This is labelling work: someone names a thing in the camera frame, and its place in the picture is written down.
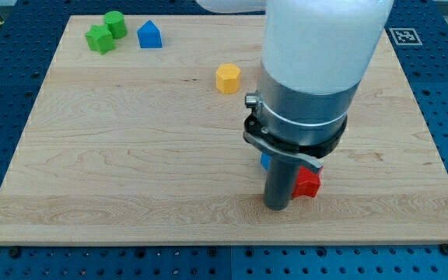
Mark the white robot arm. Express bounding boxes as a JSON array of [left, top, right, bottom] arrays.
[[197, 0, 393, 211]]

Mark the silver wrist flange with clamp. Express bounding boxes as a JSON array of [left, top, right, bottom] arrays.
[[243, 67, 359, 173]]

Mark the red star block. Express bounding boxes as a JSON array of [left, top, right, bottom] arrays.
[[292, 166, 322, 198]]

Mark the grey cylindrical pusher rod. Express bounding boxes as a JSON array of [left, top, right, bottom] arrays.
[[264, 157, 299, 211]]

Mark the fiducial marker tag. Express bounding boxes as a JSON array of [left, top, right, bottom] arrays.
[[390, 27, 422, 46]]

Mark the green cylinder block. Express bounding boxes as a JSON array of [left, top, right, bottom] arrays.
[[103, 11, 128, 39]]

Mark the green star block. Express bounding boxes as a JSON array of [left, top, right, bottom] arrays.
[[85, 25, 116, 54]]

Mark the yellow hexagon block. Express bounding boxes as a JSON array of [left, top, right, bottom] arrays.
[[215, 64, 241, 94]]

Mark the blue cube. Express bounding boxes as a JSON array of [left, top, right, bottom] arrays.
[[260, 152, 271, 170]]

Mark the blue pentagon house block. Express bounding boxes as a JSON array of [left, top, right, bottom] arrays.
[[137, 20, 163, 48]]

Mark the wooden board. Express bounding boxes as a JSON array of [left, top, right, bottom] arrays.
[[0, 16, 448, 247]]

